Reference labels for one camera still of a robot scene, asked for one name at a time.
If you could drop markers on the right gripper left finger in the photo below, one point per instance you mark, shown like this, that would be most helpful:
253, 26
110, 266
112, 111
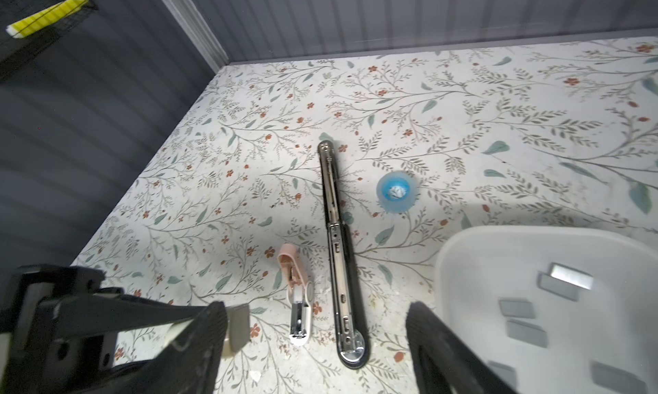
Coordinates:
188, 364

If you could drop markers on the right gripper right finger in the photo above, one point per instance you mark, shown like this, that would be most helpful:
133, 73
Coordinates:
442, 363

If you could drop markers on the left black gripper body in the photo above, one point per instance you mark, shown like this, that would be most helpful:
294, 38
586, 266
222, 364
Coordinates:
60, 327

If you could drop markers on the beige staple box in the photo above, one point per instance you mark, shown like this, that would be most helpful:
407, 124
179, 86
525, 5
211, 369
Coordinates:
238, 330

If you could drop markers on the black stapler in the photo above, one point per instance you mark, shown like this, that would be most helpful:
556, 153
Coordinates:
348, 312

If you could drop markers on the pink staple box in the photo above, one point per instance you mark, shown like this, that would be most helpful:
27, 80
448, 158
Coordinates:
300, 293

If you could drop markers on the white plastic tray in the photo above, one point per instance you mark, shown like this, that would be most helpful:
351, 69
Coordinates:
553, 310

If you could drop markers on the blue tape roll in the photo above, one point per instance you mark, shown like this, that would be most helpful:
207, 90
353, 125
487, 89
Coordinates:
397, 191

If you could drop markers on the floral table mat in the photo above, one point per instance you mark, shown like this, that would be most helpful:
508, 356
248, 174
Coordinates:
552, 134

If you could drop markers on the yellow marker pen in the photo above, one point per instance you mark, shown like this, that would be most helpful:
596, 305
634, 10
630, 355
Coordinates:
44, 18

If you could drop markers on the black wire basket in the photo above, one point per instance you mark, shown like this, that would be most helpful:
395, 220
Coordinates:
17, 53

